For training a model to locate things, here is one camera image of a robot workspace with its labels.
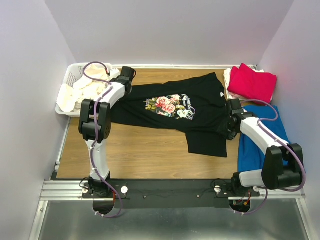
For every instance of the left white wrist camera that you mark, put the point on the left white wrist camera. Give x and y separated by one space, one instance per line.
114 73

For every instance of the folded pink t-shirt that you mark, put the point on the folded pink t-shirt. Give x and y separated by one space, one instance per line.
251 84

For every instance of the cream white t-shirt in basket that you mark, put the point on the cream white t-shirt in basket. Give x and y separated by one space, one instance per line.
82 90

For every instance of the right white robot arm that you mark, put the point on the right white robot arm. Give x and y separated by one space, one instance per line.
283 166

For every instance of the blue t-shirt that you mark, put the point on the blue t-shirt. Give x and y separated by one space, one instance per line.
250 157

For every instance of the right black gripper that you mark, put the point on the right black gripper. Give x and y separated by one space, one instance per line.
229 135

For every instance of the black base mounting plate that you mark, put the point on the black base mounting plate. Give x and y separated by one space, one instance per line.
166 193

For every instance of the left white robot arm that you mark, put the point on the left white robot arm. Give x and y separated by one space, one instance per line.
95 127

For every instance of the black floral print t-shirt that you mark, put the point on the black floral print t-shirt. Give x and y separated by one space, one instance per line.
194 106

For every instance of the folded white t-shirt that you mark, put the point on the folded white t-shirt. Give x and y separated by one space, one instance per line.
227 75

